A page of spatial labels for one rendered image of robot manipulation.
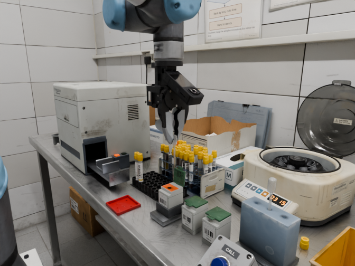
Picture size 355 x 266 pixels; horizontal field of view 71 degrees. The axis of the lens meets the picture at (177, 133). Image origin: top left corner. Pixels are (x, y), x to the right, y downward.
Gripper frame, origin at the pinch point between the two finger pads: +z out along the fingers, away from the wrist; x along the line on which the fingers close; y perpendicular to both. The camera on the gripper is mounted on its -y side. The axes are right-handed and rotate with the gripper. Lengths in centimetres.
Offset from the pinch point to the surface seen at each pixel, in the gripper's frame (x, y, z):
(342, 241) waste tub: -1.6, -39.7, 8.9
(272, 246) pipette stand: 2.9, -30.6, 13.0
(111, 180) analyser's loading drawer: 11.3, 15.4, 13.6
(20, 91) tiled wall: 6, 164, -2
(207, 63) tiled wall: -51, 36, -21
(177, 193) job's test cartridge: 5.5, -7.4, 10.8
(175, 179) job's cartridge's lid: 3.3, -4.2, 9.0
